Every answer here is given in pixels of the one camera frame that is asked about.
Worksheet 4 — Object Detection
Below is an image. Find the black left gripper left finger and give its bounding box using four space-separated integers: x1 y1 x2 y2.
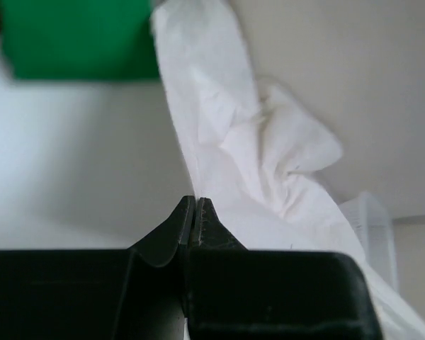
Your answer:
0 196 196 339

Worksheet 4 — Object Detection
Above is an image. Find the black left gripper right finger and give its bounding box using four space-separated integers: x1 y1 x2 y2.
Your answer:
190 198 383 339

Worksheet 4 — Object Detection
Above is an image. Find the white cloth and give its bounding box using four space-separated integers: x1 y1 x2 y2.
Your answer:
151 1 425 339

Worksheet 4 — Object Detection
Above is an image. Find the green t shirt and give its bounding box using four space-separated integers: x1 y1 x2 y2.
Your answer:
0 0 159 81

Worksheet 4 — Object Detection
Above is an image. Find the white plastic basket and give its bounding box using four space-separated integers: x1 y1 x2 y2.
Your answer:
339 192 399 291

